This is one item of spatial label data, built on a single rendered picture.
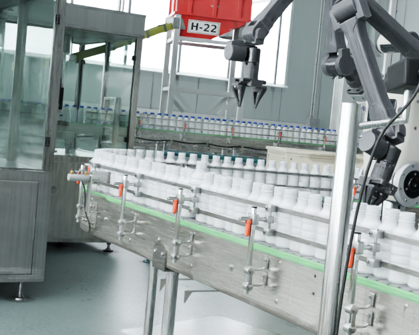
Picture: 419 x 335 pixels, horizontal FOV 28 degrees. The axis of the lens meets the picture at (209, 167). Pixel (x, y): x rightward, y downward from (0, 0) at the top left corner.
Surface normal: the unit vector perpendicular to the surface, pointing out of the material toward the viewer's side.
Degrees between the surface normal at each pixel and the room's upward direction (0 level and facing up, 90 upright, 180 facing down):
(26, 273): 90
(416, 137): 101
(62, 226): 90
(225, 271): 90
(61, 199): 90
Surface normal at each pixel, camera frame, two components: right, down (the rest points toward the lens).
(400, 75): -0.98, -0.08
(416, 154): 0.46, 0.28
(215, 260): -0.87, -0.06
